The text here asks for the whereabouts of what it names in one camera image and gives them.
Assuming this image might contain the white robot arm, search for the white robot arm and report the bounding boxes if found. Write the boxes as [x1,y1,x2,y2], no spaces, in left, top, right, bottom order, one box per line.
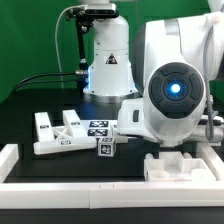
[117,0,224,147]

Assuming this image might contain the white front barrier rail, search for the white front barrier rail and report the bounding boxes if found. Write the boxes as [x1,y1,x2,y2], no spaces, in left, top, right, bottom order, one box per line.
[0,182,224,209]

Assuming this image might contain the white chair back frame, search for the white chair back frame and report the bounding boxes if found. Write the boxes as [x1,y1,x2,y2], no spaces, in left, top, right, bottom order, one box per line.
[34,110,97,155]

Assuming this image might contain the black cables on table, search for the black cables on table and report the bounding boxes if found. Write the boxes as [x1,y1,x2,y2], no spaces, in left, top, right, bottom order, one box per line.
[11,70,84,96]

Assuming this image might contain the grey camera cable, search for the grey camera cable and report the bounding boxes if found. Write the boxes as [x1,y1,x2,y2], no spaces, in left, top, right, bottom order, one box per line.
[54,4,81,89]

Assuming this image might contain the white seat block with pegs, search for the white seat block with pegs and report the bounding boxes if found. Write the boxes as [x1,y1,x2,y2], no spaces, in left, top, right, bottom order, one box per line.
[144,151,216,182]

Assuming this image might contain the white tagged cube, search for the white tagged cube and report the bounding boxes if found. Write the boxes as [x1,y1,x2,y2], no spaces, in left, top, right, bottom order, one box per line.
[98,136,116,157]

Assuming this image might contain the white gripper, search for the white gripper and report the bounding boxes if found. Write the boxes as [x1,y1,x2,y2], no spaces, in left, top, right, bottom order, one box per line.
[117,98,155,139]

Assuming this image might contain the black camera on stand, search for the black camera on stand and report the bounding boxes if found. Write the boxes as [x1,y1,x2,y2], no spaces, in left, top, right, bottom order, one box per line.
[66,3,119,20]

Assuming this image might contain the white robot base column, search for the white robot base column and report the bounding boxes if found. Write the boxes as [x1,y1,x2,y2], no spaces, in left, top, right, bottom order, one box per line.
[83,0,141,104]

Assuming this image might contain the white left barrier rail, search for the white left barrier rail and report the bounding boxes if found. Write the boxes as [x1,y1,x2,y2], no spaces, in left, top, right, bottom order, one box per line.
[0,144,19,184]

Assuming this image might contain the white right barrier rail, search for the white right barrier rail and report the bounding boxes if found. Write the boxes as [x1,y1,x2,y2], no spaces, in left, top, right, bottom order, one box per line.
[196,143,224,181]

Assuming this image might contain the white chair seat plate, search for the white chair seat plate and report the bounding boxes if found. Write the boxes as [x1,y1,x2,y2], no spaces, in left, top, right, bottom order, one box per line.
[81,120,128,144]

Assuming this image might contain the white barrier rail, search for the white barrier rail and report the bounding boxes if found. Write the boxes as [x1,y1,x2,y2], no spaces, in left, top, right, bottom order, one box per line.
[0,144,19,184]
[0,182,224,209]
[196,143,224,181]

